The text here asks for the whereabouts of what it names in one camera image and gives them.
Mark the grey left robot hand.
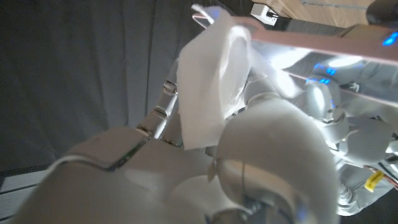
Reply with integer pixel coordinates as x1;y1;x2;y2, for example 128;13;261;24
366;0;398;30

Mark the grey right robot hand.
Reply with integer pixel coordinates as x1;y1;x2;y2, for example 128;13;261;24
9;58;343;224

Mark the white power strip box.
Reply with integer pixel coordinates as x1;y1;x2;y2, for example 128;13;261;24
250;2;280;27

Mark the black backdrop curtain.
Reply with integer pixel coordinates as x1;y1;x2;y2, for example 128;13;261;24
0;0;249;175

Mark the white paper napkin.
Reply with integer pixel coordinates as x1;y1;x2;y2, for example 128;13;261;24
176;4;299;151

